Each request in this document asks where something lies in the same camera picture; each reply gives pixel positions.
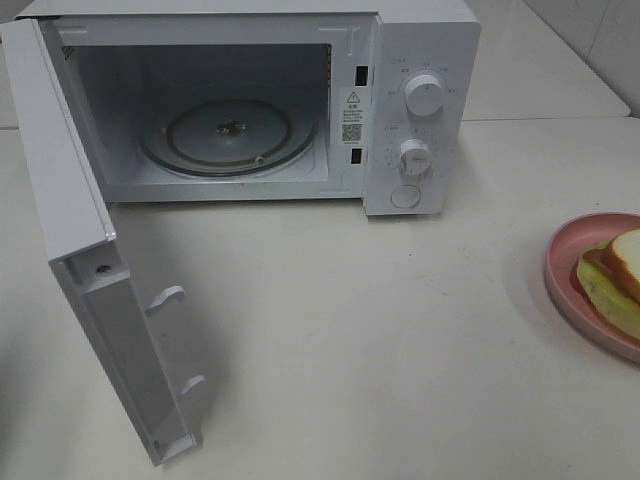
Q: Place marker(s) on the white microwave oven body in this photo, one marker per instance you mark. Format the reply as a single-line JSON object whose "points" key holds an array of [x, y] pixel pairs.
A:
{"points": [[126, 174]]}

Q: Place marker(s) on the white upper power knob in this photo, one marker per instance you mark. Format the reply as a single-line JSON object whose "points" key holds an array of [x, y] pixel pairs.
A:
{"points": [[424, 94]]}

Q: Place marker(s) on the round door release button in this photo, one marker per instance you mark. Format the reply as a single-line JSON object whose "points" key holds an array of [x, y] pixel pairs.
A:
{"points": [[405, 196]]}

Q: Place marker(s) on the sandwich with lettuce and tomato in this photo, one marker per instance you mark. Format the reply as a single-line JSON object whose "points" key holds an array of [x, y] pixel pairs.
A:
{"points": [[608, 273]]}

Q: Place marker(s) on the white timer knob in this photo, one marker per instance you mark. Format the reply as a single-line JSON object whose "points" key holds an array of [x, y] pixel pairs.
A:
{"points": [[415, 157]]}

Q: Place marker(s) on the white microwave door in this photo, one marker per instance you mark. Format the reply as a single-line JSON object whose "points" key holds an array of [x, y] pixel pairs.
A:
{"points": [[81, 244]]}

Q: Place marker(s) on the pink round plate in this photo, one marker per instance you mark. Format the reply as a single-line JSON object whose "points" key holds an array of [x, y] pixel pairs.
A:
{"points": [[560, 273]]}

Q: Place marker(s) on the glass microwave turntable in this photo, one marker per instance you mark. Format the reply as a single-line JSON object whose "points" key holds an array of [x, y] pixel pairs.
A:
{"points": [[227, 138]]}

